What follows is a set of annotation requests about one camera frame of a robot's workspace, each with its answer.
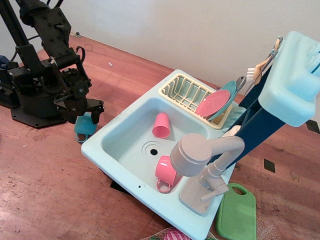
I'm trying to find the grey toy faucet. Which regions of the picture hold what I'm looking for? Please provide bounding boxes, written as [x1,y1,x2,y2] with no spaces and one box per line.
[170,133,245,215]

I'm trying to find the pink mesh ball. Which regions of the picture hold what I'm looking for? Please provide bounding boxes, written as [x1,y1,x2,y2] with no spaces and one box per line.
[149,228,190,240]

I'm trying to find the pink plate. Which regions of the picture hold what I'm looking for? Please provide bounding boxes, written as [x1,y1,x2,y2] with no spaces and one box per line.
[195,90,231,117]

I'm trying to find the blue device at edge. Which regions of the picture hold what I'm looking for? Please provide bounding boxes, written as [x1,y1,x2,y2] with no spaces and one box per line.
[0,55,9,78]

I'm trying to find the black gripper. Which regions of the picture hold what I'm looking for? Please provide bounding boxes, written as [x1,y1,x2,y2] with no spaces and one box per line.
[54,68,104,124]

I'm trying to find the pink handleless cup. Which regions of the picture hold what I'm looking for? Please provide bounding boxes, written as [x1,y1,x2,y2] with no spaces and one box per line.
[152,112,171,139]

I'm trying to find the dark blue shelf posts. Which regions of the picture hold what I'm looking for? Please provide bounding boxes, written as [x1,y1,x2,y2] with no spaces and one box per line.
[224,58,288,171]

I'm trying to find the white dish brush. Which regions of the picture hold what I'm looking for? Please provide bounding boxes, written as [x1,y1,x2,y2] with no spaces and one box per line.
[243,67,255,95]

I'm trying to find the yellow hanging utensil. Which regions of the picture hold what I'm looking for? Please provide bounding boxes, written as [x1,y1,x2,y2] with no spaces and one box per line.
[253,36,284,85]

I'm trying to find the teal plate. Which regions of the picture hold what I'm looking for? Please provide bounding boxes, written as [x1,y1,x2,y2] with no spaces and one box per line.
[206,80,237,121]

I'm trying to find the light blue toy sink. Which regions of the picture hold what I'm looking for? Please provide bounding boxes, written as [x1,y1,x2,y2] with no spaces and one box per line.
[81,70,244,240]

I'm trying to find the grey utensil handle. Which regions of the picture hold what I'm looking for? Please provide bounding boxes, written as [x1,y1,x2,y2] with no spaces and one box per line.
[235,76,247,93]

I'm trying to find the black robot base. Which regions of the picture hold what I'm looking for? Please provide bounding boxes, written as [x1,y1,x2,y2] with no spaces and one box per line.
[0,61,67,129]

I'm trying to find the green cutting board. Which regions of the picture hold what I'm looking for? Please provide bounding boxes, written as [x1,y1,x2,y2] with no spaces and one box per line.
[215,183,257,240]

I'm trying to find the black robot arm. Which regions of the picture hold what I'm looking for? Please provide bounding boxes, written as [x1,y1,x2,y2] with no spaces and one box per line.
[0,0,104,129]

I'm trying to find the yellow dish rack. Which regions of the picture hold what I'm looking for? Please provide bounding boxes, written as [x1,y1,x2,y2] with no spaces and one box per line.
[158,73,233,130]

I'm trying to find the pink cup with handle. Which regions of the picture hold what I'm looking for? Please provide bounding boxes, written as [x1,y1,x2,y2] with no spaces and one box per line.
[155,155,182,194]

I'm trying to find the blue plastic cup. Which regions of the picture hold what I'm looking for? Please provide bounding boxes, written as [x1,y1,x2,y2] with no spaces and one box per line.
[74,112,98,143]

